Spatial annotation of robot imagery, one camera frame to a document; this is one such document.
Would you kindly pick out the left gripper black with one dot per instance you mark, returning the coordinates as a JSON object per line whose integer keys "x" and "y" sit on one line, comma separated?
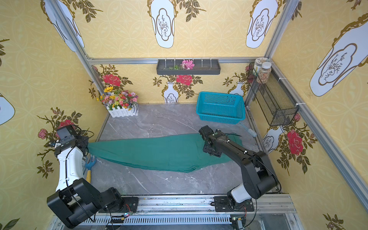
{"x": 81, "y": 141}

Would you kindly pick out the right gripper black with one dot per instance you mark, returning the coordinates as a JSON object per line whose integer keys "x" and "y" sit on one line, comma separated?
{"x": 209, "y": 144}

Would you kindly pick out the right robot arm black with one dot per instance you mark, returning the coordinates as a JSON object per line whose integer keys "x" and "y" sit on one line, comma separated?
{"x": 258, "y": 175}

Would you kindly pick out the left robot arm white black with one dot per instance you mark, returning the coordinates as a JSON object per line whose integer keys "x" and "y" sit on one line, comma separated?
{"x": 75, "y": 199}

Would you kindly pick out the teal plastic basket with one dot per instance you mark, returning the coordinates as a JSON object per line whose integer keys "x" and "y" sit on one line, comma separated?
{"x": 220, "y": 108}

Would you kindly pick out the flower box white fence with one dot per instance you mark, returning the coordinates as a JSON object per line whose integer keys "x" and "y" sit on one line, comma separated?
{"x": 119, "y": 103}

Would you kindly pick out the pink artificial flower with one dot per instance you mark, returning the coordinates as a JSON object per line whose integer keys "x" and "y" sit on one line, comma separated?
{"x": 187, "y": 64}

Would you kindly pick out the jar with colourful beads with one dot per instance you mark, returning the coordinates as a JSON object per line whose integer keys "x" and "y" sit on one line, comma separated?
{"x": 264, "y": 72}

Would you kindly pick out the jar with yellow label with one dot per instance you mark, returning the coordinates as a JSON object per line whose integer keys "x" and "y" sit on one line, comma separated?
{"x": 258, "y": 64}

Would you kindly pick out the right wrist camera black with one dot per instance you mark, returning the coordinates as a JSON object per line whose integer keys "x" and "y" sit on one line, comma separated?
{"x": 205, "y": 132}

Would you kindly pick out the small brush clear handle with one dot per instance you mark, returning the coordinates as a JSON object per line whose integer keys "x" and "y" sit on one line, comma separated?
{"x": 249, "y": 130}

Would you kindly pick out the black wire mesh basket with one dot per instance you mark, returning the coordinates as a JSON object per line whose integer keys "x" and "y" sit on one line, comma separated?
{"x": 276, "y": 102}

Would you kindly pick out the dark grey wall shelf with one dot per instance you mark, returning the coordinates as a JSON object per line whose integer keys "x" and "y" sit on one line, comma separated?
{"x": 194, "y": 66}

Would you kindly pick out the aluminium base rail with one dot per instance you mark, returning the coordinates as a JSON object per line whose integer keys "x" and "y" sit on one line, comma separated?
{"x": 266, "y": 213}

